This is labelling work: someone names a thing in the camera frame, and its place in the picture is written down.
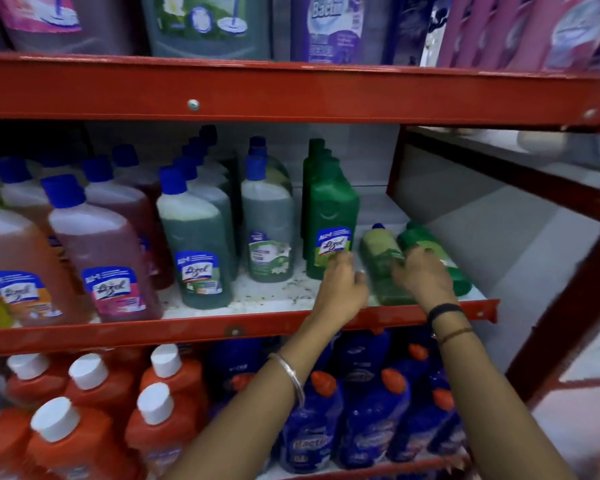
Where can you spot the person's right hand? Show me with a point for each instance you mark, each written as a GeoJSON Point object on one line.
{"type": "Point", "coordinates": [425, 282]}

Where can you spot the person's left hand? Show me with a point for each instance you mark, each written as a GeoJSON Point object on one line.
{"type": "Point", "coordinates": [340, 294]}

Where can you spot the person's right thumb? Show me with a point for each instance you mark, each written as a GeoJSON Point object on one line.
{"type": "Point", "coordinates": [400, 273]}

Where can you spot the person's left thumb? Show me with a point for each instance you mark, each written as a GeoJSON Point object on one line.
{"type": "Point", "coordinates": [362, 284]}

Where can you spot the light green blue-capped bottle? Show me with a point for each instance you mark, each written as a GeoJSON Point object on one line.
{"type": "Point", "coordinates": [380, 254]}

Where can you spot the person's left forearm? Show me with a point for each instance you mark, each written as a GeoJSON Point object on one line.
{"type": "Point", "coordinates": [260, 404]}

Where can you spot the person's right forearm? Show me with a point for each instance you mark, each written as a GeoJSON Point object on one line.
{"type": "Point", "coordinates": [490, 409]}

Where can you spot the black wristband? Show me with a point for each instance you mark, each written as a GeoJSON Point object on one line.
{"type": "Point", "coordinates": [445, 310]}

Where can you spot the bright green cleaner bottle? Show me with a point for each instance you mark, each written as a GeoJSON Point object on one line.
{"type": "Point", "coordinates": [458, 280]}

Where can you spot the dark green cleaner bottle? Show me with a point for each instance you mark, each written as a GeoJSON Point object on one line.
{"type": "Point", "coordinates": [323, 155]}
{"type": "Point", "coordinates": [330, 214]}
{"type": "Point", "coordinates": [315, 144]}

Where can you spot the silver bangle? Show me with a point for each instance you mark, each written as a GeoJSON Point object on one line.
{"type": "Point", "coordinates": [292, 377]}

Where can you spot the group of blue orange-capped bottles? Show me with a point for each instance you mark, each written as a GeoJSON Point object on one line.
{"type": "Point", "coordinates": [370, 419]}

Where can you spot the red metal shelf rack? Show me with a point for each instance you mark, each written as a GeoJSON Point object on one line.
{"type": "Point", "coordinates": [570, 314]}
{"type": "Point", "coordinates": [290, 92]}

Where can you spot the group of green liquid bottles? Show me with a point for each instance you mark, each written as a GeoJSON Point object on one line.
{"type": "Point", "coordinates": [195, 229]}

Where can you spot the large dark blue bottle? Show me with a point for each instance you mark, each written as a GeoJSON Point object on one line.
{"type": "Point", "coordinates": [410, 29]}

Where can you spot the large purple cleaner bottle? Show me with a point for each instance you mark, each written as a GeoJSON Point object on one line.
{"type": "Point", "coordinates": [330, 29]}

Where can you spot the pink ribbed cleaner bottle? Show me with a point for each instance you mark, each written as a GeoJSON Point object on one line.
{"type": "Point", "coordinates": [485, 29]}

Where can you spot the group of pink liquid bottles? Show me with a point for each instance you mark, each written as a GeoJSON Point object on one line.
{"type": "Point", "coordinates": [100, 244]}

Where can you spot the pink labelled cleaner bottle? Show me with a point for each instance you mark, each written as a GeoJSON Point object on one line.
{"type": "Point", "coordinates": [580, 34]}

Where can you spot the large green cleaner bottle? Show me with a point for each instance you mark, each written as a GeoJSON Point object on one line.
{"type": "Point", "coordinates": [205, 24]}

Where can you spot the group of orange white-capped bottles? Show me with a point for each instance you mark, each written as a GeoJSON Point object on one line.
{"type": "Point", "coordinates": [80, 424]}

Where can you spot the large pink label cleaner bottle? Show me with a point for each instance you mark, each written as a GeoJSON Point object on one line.
{"type": "Point", "coordinates": [55, 19]}

